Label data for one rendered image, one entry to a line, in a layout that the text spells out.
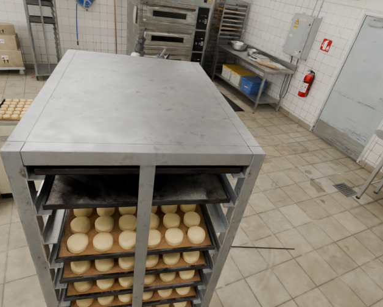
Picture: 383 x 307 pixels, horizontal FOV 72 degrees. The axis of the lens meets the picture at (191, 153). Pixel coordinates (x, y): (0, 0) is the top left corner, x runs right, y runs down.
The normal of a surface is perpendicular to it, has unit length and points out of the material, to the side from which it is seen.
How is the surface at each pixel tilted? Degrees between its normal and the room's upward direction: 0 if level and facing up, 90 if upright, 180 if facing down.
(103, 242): 0
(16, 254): 0
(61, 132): 0
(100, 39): 90
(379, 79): 90
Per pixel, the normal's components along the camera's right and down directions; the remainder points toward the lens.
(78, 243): 0.15, -0.82
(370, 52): -0.90, 0.12
